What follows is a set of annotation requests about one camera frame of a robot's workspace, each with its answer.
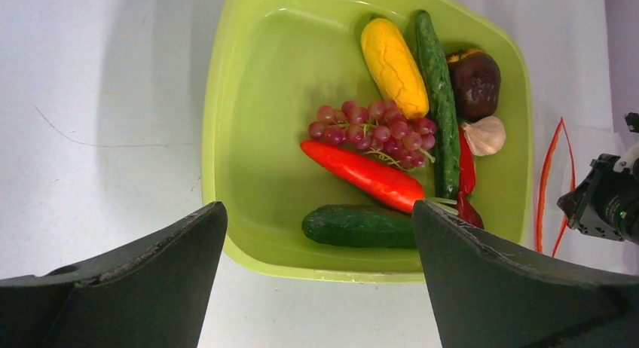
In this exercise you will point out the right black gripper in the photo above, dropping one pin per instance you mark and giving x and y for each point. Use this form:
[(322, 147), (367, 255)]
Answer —
[(605, 203)]

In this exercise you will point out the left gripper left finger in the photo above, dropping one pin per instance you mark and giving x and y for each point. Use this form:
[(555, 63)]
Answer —
[(152, 292)]

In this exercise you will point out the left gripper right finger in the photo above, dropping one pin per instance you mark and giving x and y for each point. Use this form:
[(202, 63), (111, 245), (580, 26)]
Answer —
[(486, 291)]

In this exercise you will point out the clear zip bag orange zipper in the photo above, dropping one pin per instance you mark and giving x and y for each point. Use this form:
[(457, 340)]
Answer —
[(563, 151)]

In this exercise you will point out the orange carrot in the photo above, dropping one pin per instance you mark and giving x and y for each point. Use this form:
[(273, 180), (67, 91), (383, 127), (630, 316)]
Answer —
[(390, 187)]

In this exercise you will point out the long green cucumber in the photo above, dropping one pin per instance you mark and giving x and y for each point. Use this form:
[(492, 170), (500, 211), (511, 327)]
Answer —
[(433, 67)]

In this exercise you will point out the red chili pepper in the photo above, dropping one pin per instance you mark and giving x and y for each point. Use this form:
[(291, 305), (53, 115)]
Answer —
[(467, 179)]

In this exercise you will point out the white garlic bulb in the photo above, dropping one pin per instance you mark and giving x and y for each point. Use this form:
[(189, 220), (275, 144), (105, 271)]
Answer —
[(484, 137)]

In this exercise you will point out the short dark green cucumber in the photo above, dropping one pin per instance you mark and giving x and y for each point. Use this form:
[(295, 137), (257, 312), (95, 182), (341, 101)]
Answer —
[(359, 226)]

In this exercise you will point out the dark purple mangosteen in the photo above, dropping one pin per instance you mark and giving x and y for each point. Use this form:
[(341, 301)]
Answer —
[(475, 80)]

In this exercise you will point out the red grape bunch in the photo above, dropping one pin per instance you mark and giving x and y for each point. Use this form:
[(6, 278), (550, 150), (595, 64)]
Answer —
[(378, 129)]

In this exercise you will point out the yellow corn cob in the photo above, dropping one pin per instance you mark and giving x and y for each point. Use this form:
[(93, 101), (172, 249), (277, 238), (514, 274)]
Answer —
[(393, 67)]

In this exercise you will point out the lime green plastic basin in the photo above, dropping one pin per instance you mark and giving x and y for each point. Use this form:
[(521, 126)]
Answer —
[(274, 63)]

